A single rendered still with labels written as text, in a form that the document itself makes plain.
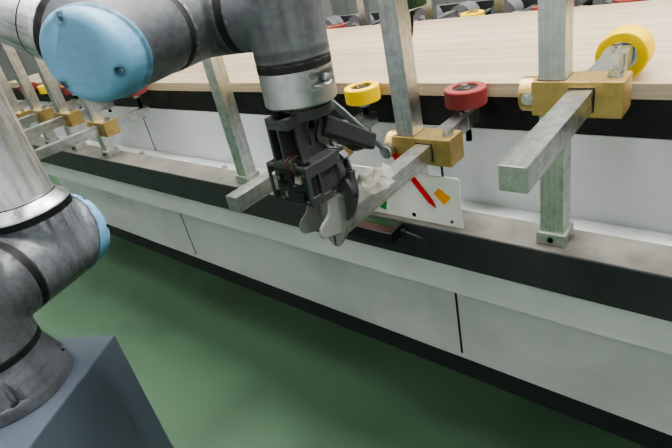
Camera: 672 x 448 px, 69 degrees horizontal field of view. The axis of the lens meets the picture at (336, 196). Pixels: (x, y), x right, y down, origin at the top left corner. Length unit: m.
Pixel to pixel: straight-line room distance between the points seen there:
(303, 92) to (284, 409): 1.20
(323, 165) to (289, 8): 0.18
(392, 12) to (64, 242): 0.71
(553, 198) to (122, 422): 0.90
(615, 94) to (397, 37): 0.33
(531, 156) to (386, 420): 1.10
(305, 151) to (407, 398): 1.08
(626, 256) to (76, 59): 0.76
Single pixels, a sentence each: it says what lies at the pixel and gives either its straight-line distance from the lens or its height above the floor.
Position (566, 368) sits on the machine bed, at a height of 0.20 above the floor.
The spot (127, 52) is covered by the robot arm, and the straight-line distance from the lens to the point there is 0.50.
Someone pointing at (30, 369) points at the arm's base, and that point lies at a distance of 1.02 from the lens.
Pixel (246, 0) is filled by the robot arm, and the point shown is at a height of 1.16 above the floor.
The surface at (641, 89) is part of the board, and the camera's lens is 0.95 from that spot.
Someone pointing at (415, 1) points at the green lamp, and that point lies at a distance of 0.86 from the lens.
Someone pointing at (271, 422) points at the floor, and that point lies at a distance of 1.60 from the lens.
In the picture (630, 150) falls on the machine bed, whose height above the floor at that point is 0.78.
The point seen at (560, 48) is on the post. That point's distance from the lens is 0.74.
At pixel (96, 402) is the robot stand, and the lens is 1.08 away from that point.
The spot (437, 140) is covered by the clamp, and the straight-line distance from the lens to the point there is 0.85.
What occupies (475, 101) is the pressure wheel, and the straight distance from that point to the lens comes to 0.96.
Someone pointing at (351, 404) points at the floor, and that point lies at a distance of 1.57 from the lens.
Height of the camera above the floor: 1.19
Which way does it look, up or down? 26 degrees down
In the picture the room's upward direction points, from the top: 13 degrees counter-clockwise
